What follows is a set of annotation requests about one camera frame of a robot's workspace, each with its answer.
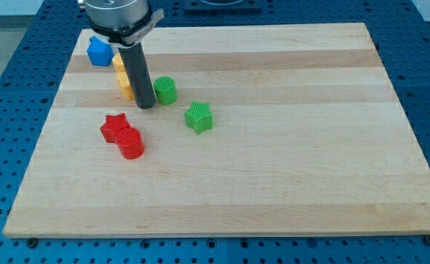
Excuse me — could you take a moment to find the wooden board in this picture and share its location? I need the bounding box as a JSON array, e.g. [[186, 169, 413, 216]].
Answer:
[[4, 23, 430, 238]]

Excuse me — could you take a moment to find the blue pentagon block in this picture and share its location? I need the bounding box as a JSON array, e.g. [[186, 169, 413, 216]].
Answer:
[[86, 36, 114, 67]]

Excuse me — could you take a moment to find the red star block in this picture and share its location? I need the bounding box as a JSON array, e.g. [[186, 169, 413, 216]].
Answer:
[[100, 113, 130, 143]]

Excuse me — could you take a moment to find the green star block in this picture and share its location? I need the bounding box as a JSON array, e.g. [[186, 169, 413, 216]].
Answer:
[[185, 101, 213, 135]]

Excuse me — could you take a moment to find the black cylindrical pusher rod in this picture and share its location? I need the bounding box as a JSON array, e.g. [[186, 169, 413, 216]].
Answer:
[[119, 43, 156, 109]]

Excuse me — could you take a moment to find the yellow hexagon block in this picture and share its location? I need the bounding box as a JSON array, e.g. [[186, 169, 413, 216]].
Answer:
[[116, 72, 134, 100]]

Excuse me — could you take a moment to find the yellow block behind rod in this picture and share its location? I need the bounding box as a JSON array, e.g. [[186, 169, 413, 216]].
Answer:
[[111, 53, 125, 73]]

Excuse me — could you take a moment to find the black mount plate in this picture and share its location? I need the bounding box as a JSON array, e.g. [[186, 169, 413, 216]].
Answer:
[[182, 0, 263, 12]]

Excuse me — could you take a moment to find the green cylinder block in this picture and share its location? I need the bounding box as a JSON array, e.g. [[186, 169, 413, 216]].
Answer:
[[154, 76, 177, 105]]

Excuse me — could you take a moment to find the red cylinder block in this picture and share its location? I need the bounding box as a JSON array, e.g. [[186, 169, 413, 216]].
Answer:
[[115, 127, 144, 159]]

